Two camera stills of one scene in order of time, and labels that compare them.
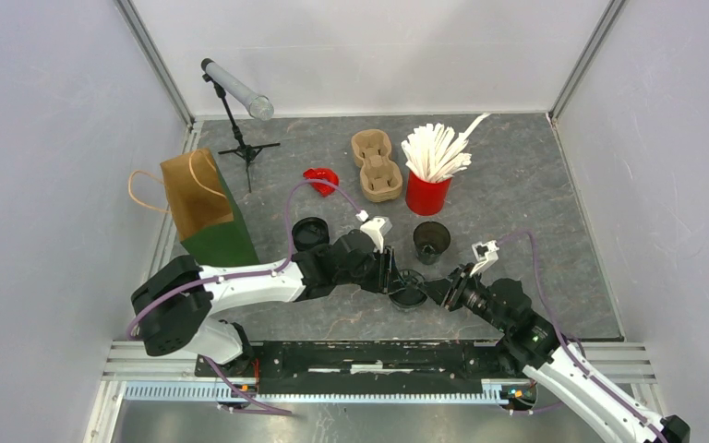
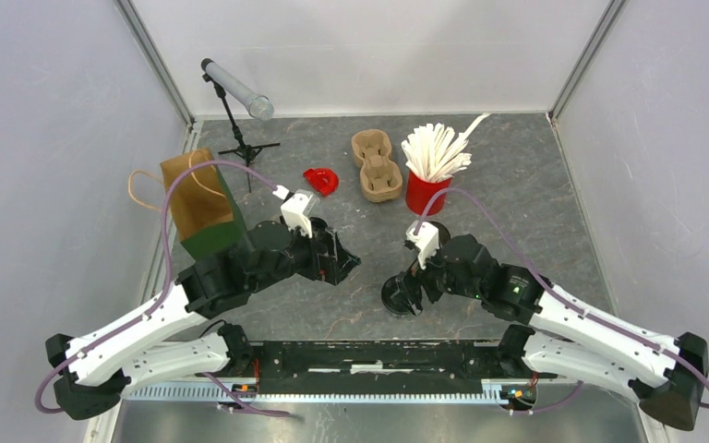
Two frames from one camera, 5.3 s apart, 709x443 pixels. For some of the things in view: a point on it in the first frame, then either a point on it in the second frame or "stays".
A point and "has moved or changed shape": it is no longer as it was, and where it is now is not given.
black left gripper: x=386 y=279 to x=339 y=262
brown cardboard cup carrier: x=381 y=178 stays
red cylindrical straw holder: x=426 y=198 stays
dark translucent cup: x=411 y=296 has moved or changed shape
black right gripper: x=448 y=292 to x=413 y=283
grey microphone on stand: x=259 y=108 stays
